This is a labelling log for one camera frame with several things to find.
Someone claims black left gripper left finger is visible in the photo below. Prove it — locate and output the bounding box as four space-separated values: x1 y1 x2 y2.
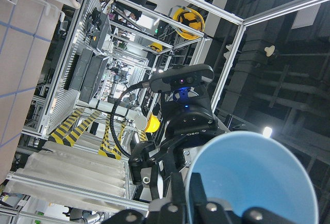
103 198 194 224

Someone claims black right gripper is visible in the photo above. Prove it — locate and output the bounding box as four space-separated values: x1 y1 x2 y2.
128 84 228 200

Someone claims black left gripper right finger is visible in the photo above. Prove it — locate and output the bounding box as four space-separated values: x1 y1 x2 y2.
189 173 292 224

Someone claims light blue plastic cup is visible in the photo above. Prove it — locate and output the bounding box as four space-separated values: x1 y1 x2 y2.
185 131 319 223

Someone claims yellow hard hat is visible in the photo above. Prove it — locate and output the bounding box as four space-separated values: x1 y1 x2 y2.
172 6 205 40

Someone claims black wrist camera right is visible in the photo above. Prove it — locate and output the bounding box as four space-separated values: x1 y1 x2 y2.
149 64 214 93

